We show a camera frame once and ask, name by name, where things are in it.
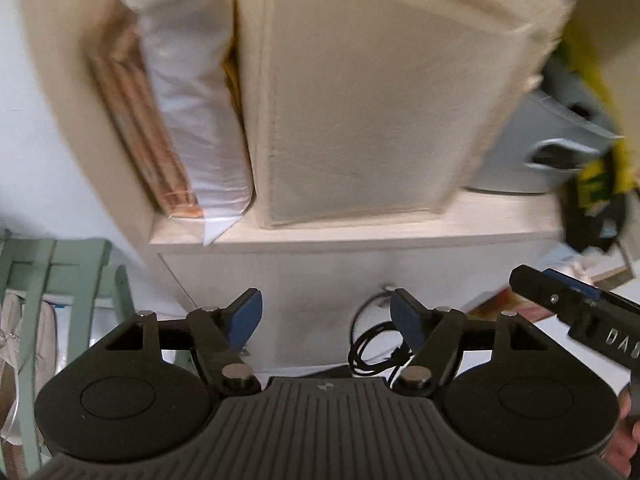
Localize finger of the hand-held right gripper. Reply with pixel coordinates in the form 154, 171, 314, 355
542, 267, 608, 303
509, 264, 608, 331

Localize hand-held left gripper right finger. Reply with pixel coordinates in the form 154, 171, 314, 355
390, 287, 551, 397

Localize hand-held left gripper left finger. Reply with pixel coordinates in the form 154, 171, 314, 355
102, 287, 263, 397

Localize beige wooden drawer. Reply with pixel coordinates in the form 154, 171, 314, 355
159, 245, 561, 376

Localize person's right hand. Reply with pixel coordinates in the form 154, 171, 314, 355
600, 390, 640, 478

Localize brown flat board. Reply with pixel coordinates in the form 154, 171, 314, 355
467, 252, 633, 323

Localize beige wooden shelf unit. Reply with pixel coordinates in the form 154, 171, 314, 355
15, 0, 640, 376

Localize yellow black tote bag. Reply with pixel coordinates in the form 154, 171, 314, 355
547, 15, 640, 261

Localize large grey plastic bin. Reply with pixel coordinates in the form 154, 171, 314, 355
467, 87, 626, 196

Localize white padded mailer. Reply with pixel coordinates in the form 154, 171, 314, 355
112, 0, 253, 247

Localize green chair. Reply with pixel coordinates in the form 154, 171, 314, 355
0, 232, 136, 476

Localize beige felt organizer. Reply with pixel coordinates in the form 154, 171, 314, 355
232, 0, 576, 228

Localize stack of brown envelopes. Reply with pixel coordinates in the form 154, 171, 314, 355
87, 0, 208, 221

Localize black cable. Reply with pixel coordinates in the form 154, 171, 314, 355
346, 284, 418, 378

